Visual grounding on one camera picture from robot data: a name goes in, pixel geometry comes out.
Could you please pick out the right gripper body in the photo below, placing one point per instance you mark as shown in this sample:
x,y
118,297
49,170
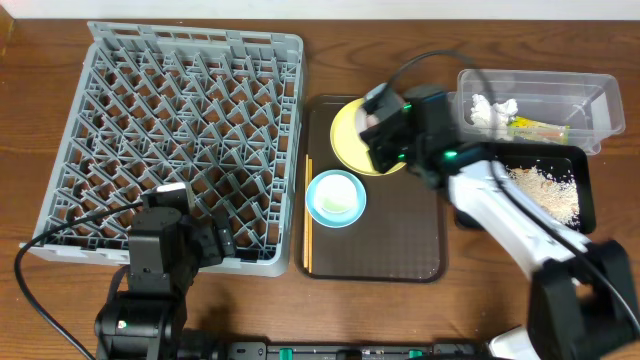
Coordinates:
x,y
382,136

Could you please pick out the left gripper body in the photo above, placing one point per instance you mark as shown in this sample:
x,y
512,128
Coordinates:
x,y
214,242

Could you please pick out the white tissue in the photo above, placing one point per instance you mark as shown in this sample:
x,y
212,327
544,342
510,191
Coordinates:
x,y
485,115

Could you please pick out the food scraps pile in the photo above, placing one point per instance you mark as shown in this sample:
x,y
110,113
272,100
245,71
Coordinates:
x,y
559,198

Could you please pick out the white pink bowl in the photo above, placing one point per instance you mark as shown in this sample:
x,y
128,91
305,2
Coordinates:
x,y
364,121

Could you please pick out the white cup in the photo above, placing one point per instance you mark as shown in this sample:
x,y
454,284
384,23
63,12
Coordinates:
x,y
335,194

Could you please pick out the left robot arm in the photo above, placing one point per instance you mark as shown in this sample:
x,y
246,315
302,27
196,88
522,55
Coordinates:
x,y
145,313

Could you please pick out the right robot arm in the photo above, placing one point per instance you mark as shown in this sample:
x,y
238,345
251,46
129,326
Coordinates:
x,y
583,302

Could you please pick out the grey dishwasher rack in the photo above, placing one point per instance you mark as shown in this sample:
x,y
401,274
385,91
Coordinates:
x,y
218,109

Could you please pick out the black waste tray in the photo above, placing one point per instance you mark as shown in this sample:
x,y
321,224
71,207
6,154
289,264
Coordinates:
x,y
561,162

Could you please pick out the yellow plate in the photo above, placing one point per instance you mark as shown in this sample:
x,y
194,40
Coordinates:
x,y
345,140

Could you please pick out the wooden chopstick left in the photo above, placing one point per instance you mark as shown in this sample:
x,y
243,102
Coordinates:
x,y
306,215

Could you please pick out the blue bowl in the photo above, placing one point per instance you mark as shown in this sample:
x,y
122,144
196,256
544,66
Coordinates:
x,y
336,220

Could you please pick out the brown serving tray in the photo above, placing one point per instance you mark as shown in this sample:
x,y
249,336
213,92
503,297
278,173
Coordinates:
x,y
401,234

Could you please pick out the clear plastic bin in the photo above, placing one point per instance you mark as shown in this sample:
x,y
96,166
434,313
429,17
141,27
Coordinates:
x,y
590,104

